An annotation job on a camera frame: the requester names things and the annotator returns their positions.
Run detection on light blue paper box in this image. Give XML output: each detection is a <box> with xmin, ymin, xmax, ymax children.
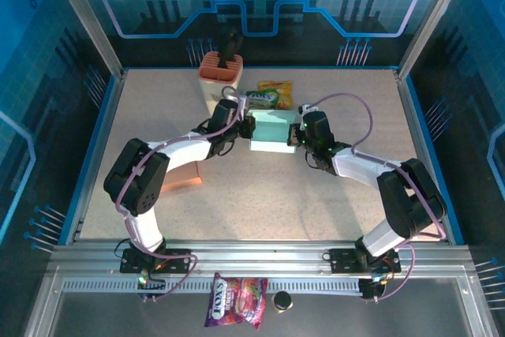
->
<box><xmin>248</xmin><ymin>110</ymin><xmax>297</xmax><ymax>155</ymax></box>

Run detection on orange paper box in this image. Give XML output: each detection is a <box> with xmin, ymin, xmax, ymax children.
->
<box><xmin>159</xmin><ymin>159</ymin><xmax>203</xmax><ymax>195</ymax></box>

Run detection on green Fox's candy bag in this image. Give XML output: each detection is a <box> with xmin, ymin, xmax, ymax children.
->
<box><xmin>245</xmin><ymin>89</ymin><xmax>280</xmax><ymax>109</ymax></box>

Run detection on yellow candy bag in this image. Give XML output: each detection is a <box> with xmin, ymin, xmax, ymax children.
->
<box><xmin>257</xmin><ymin>81</ymin><xmax>294</xmax><ymax>110</ymax></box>

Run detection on cream knife block pink top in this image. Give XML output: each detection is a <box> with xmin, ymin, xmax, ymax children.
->
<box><xmin>198</xmin><ymin>51</ymin><xmax>245</xmax><ymax>117</ymax></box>

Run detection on small black controller board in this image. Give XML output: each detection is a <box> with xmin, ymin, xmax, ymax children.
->
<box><xmin>136</xmin><ymin>269</ymin><xmax>166</xmax><ymax>303</ymax></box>
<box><xmin>357</xmin><ymin>273</ymin><xmax>387</xmax><ymax>303</ymax></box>

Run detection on small black round cap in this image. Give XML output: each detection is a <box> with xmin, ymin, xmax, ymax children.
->
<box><xmin>272</xmin><ymin>290</ymin><xmax>294</xmax><ymax>313</ymax></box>

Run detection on purple Fox's berries candy bag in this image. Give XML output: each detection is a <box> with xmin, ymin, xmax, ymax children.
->
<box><xmin>204</xmin><ymin>272</ymin><xmax>269</xmax><ymax>330</ymax></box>

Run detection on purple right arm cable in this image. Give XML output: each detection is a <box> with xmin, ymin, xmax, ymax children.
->
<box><xmin>309</xmin><ymin>92</ymin><xmax>449</xmax><ymax>301</ymax></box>

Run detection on black knife handle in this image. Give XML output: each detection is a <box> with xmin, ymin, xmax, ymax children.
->
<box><xmin>220</xmin><ymin>28</ymin><xmax>242</xmax><ymax>69</ymax></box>

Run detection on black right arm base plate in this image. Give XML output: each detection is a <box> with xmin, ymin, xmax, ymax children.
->
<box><xmin>329</xmin><ymin>248</ymin><xmax>402</xmax><ymax>275</ymax></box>

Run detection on aluminium frame rail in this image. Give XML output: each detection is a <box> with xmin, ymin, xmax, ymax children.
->
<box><xmin>49</xmin><ymin>238</ymin><xmax>474</xmax><ymax>275</ymax></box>

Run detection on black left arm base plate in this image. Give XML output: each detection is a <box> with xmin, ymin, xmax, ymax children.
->
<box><xmin>119</xmin><ymin>248</ymin><xmax>193</xmax><ymax>275</ymax></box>

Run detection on slotted aluminium cable strip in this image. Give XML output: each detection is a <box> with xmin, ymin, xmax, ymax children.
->
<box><xmin>62</xmin><ymin>276</ymin><xmax>364</xmax><ymax>295</ymax></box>

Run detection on aluminium frame post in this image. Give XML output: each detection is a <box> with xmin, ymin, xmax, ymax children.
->
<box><xmin>396</xmin><ymin>0</ymin><xmax>473</xmax><ymax>80</ymax></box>
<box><xmin>43</xmin><ymin>0</ymin><xmax>126</xmax><ymax>80</ymax></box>

